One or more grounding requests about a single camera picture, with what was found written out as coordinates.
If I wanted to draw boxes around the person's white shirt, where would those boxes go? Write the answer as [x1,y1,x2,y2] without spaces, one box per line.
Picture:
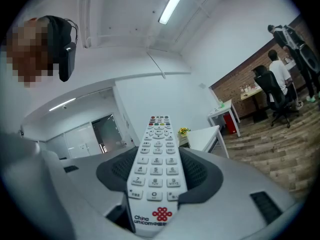
[0,66,28,135]

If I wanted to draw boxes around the black head-worn camera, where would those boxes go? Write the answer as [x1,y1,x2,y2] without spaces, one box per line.
[46,15,79,83]

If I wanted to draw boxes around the white high table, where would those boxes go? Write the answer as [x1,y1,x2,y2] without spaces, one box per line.
[282,56,298,72]

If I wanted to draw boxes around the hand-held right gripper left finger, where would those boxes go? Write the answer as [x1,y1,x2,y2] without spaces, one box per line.
[59,146,139,217]

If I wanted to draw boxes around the wooden desk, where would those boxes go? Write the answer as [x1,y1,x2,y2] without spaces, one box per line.
[240,85,270,124]

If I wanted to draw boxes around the dark glass door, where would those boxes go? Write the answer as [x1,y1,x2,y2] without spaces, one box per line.
[91,113,120,154]

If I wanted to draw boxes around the red box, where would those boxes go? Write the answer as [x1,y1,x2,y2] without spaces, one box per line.
[223,112,238,135]

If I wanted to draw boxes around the long ceiling light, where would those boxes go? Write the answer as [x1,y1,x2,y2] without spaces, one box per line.
[48,97,77,112]
[158,0,193,25]

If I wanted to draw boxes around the white ceiling conduit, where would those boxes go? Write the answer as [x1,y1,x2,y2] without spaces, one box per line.
[145,50,167,80]

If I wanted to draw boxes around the yellow flowers in white pot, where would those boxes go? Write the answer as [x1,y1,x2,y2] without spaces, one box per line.
[177,127,192,140]

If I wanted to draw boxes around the black office chair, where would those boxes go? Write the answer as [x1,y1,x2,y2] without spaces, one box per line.
[252,65,301,129]

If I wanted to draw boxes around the white remote control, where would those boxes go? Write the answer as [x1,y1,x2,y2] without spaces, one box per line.
[126,115,188,238]

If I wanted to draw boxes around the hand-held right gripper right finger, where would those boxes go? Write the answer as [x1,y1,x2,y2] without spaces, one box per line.
[176,147,302,233]

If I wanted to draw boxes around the person's head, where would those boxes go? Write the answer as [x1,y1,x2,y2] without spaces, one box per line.
[6,17,60,89]

